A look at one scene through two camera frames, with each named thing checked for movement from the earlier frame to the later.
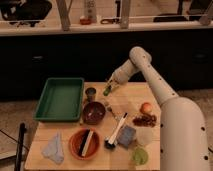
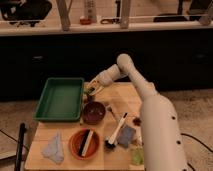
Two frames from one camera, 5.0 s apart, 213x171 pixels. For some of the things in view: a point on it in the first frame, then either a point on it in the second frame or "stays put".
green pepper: x=107 y=90 -> x=90 y=90
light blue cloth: x=54 y=150 stays put
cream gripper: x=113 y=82 -> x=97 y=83
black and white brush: x=111 y=142 stays put
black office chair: x=25 y=11 stays put
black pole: x=20 y=146 stays put
